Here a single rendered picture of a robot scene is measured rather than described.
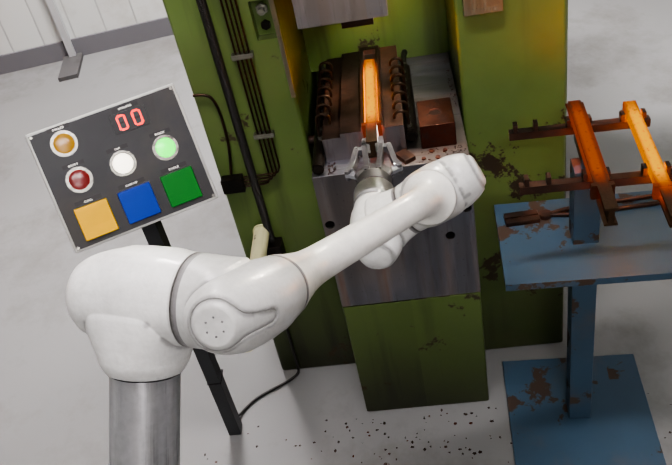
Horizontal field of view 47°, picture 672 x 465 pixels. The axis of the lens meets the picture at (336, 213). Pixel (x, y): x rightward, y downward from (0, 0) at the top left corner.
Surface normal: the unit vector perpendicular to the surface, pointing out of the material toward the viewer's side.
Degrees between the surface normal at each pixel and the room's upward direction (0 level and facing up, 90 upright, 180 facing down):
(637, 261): 0
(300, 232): 90
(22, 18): 90
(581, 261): 0
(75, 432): 0
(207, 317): 62
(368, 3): 90
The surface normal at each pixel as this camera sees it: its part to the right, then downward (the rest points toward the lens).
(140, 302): -0.29, 0.02
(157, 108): 0.26, 0.06
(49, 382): -0.17, -0.77
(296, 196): -0.02, 0.62
